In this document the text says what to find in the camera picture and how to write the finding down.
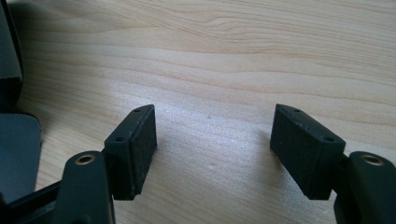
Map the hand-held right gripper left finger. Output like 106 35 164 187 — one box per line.
104 104 159 202

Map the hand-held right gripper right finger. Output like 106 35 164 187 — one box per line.
269 103 347 201

